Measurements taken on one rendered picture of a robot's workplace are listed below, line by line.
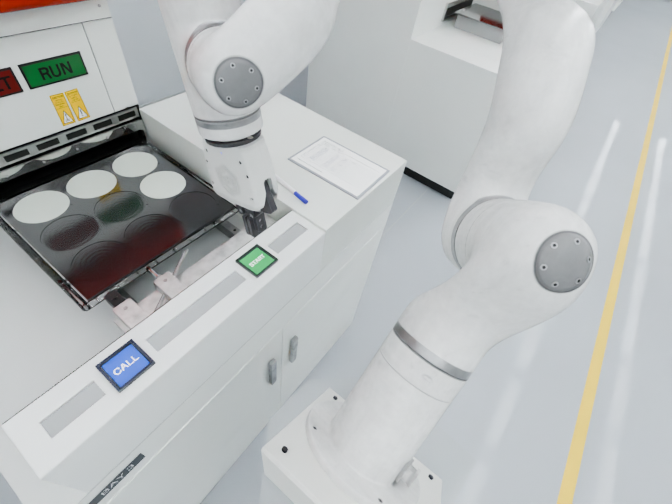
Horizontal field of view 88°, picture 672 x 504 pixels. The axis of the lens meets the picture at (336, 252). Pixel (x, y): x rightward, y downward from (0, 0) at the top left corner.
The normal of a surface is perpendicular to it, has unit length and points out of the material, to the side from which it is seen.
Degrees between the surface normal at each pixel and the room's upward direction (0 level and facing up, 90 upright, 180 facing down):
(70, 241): 0
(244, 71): 78
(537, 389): 0
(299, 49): 86
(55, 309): 0
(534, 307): 88
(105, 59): 90
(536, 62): 60
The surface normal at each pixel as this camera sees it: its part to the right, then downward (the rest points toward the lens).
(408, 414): -0.03, 0.13
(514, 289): -0.33, 0.60
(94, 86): 0.79, 0.53
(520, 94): -0.72, 0.08
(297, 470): 0.52, -0.85
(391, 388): -0.55, -0.22
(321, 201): 0.13, -0.64
